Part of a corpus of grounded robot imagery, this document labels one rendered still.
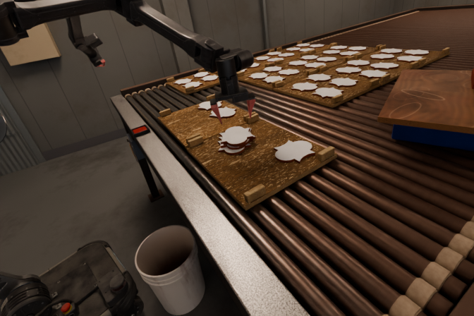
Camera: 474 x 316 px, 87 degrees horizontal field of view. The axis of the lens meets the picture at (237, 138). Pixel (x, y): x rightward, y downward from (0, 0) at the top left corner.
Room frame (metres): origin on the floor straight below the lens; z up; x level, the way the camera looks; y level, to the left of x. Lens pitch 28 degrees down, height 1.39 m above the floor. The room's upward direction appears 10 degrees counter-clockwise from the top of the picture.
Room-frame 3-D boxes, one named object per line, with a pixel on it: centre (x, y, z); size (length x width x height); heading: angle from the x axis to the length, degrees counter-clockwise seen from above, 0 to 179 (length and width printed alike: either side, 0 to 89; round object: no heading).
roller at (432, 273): (1.08, 0.12, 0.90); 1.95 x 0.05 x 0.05; 28
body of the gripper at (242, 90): (0.76, 0.00, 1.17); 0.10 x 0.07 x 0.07; 93
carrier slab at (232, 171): (0.74, -0.05, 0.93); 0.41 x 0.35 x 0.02; 28
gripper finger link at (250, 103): (0.76, -0.04, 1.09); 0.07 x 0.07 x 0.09; 3
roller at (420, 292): (1.06, 0.17, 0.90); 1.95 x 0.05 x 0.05; 28
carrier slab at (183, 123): (1.11, 0.14, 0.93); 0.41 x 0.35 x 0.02; 27
